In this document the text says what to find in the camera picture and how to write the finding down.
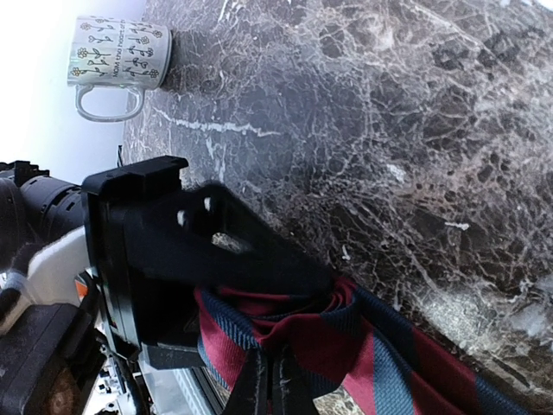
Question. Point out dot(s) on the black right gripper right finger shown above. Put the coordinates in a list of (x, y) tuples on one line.
[(290, 394)]

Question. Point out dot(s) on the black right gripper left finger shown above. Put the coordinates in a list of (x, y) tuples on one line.
[(250, 394)]

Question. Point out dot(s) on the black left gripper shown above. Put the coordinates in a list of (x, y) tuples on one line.
[(138, 230)]

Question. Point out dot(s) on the red navy striped tie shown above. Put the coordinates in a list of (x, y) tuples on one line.
[(346, 338)]

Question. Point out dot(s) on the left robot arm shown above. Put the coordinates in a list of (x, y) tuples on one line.
[(37, 209)]

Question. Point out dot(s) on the cream floral mug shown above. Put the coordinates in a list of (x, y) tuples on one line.
[(116, 53)]

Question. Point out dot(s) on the grey slotted cable duct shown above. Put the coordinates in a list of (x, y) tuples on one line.
[(180, 391)]

